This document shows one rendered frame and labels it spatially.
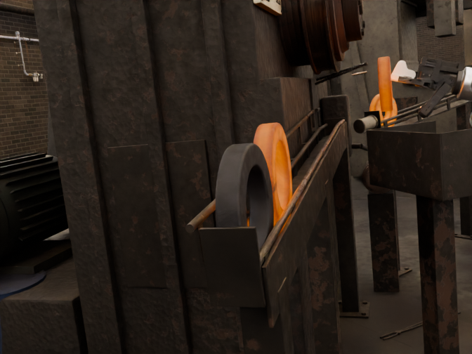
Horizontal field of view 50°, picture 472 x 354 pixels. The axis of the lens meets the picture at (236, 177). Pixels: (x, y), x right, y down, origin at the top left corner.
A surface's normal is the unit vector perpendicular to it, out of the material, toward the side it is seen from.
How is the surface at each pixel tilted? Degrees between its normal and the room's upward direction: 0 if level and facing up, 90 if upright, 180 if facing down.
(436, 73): 89
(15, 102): 90
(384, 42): 90
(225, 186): 60
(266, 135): 35
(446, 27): 90
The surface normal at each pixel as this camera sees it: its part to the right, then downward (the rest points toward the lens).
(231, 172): -0.28, -0.56
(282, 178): -0.28, -0.09
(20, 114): 0.95, -0.06
